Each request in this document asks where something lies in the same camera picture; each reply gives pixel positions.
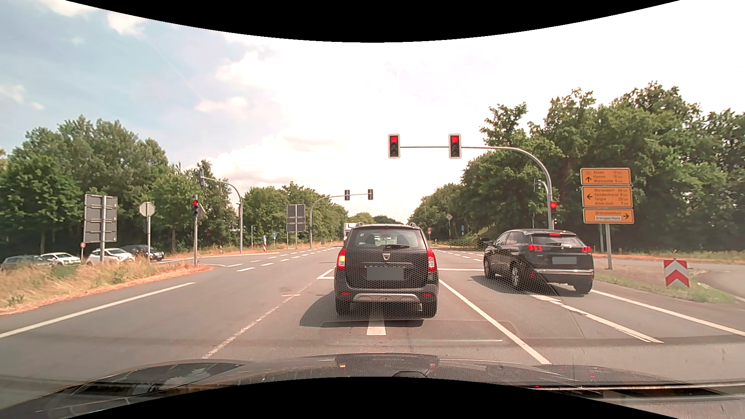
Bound dark grey estate car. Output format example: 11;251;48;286
333;223;440;319

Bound grey sign backs on posts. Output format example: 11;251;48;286
83;194;119;264
286;204;306;250

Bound grey asphalt road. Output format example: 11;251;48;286
0;245;745;402

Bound car's own bonnet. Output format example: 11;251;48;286
0;353;745;419

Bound road markings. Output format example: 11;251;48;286
0;247;745;365

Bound black suv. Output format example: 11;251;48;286
482;229;595;294

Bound traffic light on pole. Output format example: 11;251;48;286
191;195;206;266

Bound yellow direction signs on posts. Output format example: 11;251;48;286
580;168;635;270

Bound row of trees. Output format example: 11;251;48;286
407;81;745;253
0;114;402;259

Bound white car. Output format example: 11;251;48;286
86;248;136;266
38;252;81;267

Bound grass traffic island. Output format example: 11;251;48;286
593;263;739;305

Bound red white chevron sign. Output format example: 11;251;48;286
664;259;691;289

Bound dry grass verge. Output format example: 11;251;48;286
0;258;213;317

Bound round sign back on post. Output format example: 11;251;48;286
139;201;156;262

